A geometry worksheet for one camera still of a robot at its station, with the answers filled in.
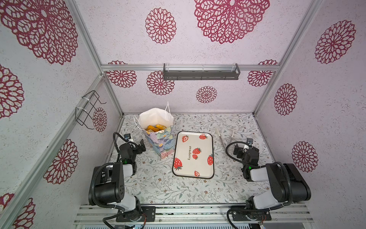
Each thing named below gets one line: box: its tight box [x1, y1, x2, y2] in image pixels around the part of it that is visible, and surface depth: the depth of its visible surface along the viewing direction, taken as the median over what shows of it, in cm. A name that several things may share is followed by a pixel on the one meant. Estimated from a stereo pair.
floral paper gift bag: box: [133, 101, 175, 159], surface depth 89 cm
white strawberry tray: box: [172, 130, 215, 180], surface depth 97 cm
